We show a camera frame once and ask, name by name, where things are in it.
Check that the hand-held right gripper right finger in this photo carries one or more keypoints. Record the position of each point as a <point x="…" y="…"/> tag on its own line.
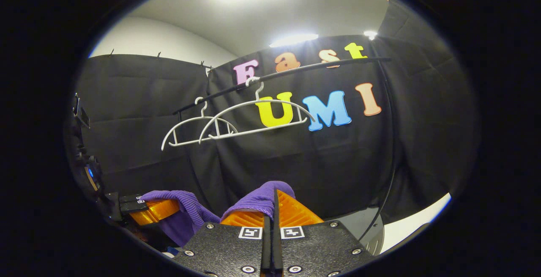
<point x="317" y="249"/>

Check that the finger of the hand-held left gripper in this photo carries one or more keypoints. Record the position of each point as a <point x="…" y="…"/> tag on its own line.
<point x="156" y="211"/>

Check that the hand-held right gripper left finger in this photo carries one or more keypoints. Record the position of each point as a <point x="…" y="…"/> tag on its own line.
<point x="228" y="251"/>

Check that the white plastic clothes hanger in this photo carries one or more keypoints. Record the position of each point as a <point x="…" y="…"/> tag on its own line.
<point x="186" y="142"/>
<point x="249" y="131"/>

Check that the black metal clothes rack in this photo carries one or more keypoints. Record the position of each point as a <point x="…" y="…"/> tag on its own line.
<point x="304" y="68"/>

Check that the black backdrop cloth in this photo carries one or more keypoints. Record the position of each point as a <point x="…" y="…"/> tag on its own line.
<point x="148" y="99"/>

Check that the white flat sheet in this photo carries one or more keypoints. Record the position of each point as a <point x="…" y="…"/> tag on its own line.
<point x="414" y="224"/>

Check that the small ceiling light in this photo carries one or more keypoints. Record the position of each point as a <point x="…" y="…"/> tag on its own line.
<point x="370" y="34"/>

